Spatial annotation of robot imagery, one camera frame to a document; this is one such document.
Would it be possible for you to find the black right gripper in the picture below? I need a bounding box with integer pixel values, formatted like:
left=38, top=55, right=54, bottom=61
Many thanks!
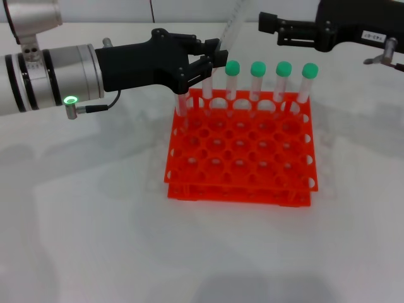
left=258, top=0, right=404, bottom=54

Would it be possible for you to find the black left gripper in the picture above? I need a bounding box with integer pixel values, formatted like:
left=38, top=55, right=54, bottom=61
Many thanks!
left=94, top=28, right=229, bottom=95

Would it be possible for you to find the clear test tube green cap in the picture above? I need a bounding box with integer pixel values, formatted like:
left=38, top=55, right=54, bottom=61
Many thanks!
left=285, top=62, right=319, bottom=117
left=201, top=69, right=216, bottom=117
left=175, top=92, right=189, bottom=133
left=250, top=61, right=267, bottom=118
left=217, top=0, right=247, bottom=51
left=273, top=61, right=293, bottom=119
left=225, top=60, right=241, bottom=118

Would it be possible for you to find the orange test tube rack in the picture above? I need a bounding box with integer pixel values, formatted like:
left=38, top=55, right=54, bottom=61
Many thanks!
left=163, top=88, right=319, bottom=208

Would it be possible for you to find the left wrist cable with plug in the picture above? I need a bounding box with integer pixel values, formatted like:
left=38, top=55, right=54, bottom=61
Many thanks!
left=64, top=90, right=122, bottom=121

